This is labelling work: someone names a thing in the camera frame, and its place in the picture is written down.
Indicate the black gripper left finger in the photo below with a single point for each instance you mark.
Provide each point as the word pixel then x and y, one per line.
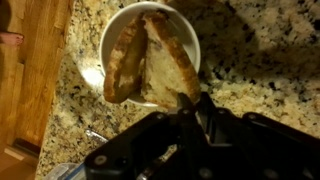
pixel 185 106

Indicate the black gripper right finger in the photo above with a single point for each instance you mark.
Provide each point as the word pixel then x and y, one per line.
pixel 208 110

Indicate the white ceramic bowl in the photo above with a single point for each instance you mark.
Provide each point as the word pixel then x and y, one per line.
pixel 156 16

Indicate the wooden lower counter cabinet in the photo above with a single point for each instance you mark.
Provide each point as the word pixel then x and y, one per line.
pixel 43 66

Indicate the bare human foot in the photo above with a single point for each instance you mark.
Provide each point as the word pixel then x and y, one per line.
pixel 11 38

